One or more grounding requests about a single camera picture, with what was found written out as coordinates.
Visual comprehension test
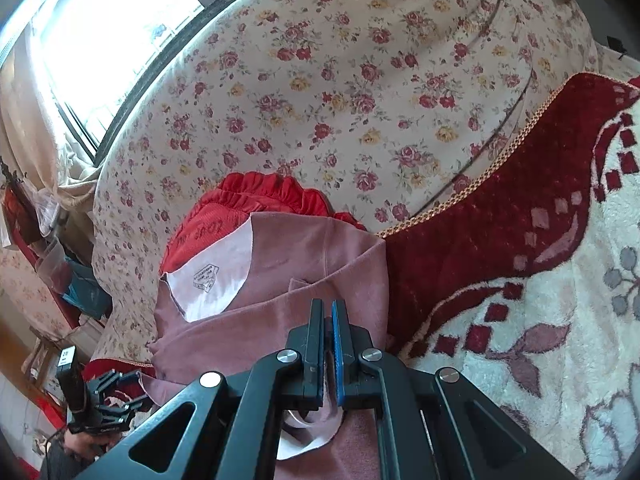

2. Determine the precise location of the blue plastic bag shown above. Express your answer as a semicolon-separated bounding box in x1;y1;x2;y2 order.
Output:
62;260;114;319

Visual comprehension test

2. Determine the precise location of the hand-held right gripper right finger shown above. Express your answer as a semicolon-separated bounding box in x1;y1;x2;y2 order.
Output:
331;299;577;480

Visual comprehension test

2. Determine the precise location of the beige curtain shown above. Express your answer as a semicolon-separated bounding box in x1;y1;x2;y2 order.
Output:
0;25;102;221

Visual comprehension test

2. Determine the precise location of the clear hanging pouch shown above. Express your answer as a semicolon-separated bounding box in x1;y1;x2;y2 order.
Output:
39;239;72;292

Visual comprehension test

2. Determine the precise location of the dark coat hook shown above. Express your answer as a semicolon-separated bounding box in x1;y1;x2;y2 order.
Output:
0;159;27;182

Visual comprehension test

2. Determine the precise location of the person's left hand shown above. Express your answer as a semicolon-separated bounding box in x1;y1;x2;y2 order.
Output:
64;429;115;462

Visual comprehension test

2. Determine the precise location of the pink floral cloth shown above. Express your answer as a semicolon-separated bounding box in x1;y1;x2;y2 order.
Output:
0;247;57;332

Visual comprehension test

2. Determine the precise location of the floral folded quilt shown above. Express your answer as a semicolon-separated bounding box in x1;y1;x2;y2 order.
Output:
90;0;601;367

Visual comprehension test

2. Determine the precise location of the person's left forearm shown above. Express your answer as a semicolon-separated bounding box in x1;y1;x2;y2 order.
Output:
39;442;102;480

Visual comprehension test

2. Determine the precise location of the wooden stool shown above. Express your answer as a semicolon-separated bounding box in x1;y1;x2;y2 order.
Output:
25;325;66;391

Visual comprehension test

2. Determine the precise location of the small black adapter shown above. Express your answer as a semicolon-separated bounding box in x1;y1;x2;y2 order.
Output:
605;35;629;61

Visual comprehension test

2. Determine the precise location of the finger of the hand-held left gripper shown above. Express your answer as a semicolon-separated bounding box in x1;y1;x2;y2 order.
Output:
101;393;152;422
89;369;124;402

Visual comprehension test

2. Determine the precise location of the red and white plush blanket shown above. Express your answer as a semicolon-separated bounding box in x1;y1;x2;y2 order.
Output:
82;72;640;480

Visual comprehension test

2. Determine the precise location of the pink long-sleeve top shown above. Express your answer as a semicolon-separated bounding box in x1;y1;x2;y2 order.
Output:
140;210;389;480

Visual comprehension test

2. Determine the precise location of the red ruffled garment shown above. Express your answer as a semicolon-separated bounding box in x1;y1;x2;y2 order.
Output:
159;172;369;281

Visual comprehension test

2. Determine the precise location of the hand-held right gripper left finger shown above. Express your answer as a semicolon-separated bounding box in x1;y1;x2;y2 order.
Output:
97;299;326;480

